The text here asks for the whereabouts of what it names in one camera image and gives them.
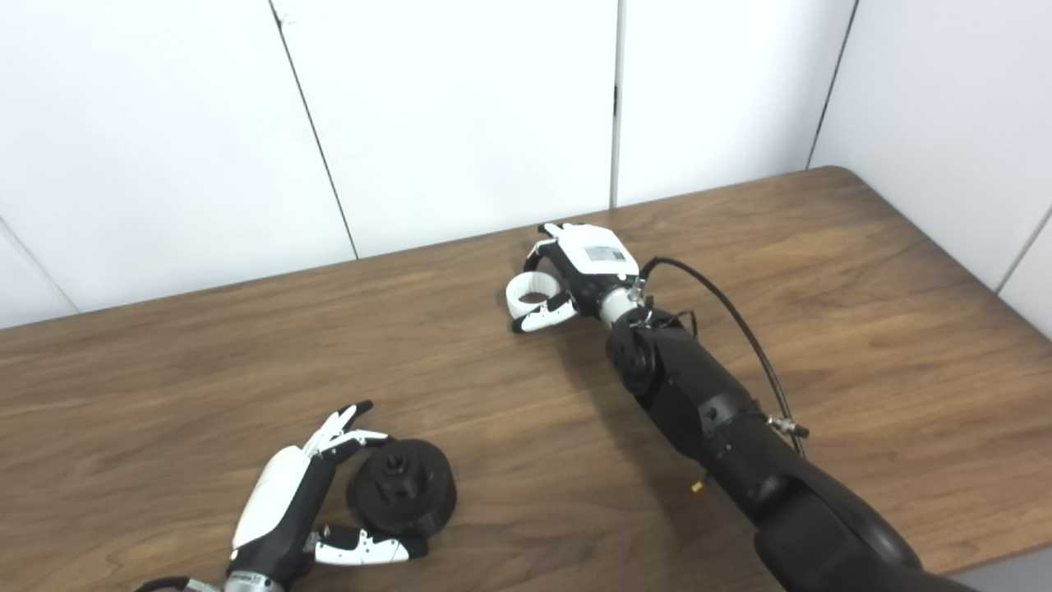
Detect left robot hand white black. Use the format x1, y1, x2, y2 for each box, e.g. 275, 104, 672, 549
226, 400, 428, 578

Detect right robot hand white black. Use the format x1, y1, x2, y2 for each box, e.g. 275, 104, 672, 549
511, 222, 642, 334

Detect white toothed ring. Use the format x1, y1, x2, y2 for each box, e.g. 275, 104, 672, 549
505, 271, 570, 320

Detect round black part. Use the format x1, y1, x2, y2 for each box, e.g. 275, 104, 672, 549
347, 438, 457, 539

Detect thin right arm wires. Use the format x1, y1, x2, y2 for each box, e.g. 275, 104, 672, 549
641, 306, 699, 338

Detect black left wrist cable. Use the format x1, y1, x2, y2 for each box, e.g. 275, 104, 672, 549
136, 577, 224, 592

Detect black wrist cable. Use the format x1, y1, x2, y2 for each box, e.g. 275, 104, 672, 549
639, 257, 810, 457
136, 577, 224, 592

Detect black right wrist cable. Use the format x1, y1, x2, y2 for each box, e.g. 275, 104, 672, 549
639, 257, 810, 457

